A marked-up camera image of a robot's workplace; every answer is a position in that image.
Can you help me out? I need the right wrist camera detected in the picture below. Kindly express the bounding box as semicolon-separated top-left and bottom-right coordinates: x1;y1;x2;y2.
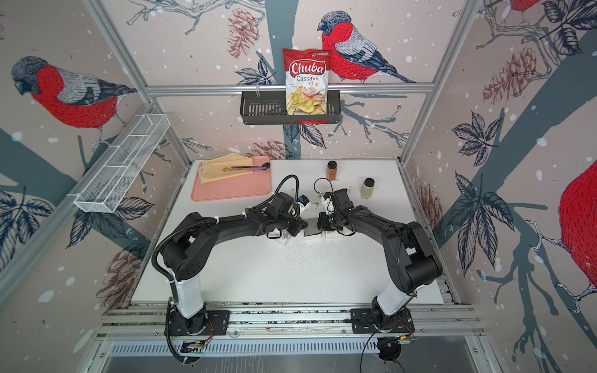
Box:
322;196;335;214

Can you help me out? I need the iridescent black spoon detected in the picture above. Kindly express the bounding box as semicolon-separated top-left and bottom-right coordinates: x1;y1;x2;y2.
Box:
222;163;271;172

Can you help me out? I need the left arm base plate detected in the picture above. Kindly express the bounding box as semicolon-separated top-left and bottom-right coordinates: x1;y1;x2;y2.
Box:
165;308;231;337

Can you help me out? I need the pink tray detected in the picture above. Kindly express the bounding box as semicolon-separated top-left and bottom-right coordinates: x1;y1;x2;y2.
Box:
191;161;272;202

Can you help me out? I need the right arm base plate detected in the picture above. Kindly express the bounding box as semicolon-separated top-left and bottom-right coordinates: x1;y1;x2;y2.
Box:
350;308;415;334

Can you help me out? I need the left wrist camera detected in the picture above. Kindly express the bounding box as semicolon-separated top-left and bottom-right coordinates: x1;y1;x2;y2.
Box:
298;194;311;216

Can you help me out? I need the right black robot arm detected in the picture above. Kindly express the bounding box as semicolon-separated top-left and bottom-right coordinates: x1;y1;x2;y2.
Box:
318;189;443;318

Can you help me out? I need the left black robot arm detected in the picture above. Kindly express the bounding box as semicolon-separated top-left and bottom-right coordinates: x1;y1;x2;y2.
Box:
151;187;310;321

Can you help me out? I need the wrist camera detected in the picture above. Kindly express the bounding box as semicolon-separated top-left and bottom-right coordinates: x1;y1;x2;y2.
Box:
322;196;335;214
298;194;311;216

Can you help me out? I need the beige cloth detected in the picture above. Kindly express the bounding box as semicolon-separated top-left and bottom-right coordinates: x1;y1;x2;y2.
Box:
197;153;253;183

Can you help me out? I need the orange spice jar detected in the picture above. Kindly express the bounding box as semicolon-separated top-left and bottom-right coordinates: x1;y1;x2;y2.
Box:
326;161;337;181

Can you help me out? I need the black wire basket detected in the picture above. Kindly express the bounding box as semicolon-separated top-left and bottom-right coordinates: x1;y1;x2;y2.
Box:
239;89;342;126

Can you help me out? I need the white mesh shelf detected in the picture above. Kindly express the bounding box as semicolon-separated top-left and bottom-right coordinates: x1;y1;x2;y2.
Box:
74;113;170;213

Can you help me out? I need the Chuba cassava chips bag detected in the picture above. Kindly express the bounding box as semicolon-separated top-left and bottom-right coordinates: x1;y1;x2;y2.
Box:
282;48;331;117

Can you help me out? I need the pale spice jar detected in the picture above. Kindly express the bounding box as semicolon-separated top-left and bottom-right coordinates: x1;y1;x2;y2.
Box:
360;177;376;199

